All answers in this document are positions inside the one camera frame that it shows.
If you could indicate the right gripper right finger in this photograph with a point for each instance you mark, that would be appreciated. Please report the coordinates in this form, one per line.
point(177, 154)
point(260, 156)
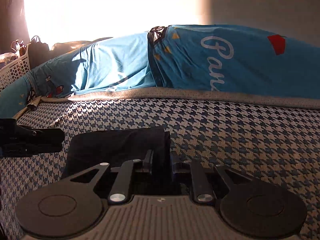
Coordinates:
point(248, 205)

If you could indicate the houndstooth blue beige mattress cover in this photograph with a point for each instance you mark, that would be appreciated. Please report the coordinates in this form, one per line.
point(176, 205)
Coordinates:
point(278, 145)

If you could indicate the white perforated laundry basket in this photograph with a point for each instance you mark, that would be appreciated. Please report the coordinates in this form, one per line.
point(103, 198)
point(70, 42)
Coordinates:
point(14, 70)

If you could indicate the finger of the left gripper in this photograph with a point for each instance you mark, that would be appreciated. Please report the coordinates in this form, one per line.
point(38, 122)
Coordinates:
point(37, 141)

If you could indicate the black garment with white stripes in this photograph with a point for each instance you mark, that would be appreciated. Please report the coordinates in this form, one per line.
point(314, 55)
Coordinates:
point(117, 146)

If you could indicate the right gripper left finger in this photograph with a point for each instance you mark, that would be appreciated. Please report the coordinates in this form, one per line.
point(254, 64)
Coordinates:
point(75, 204)

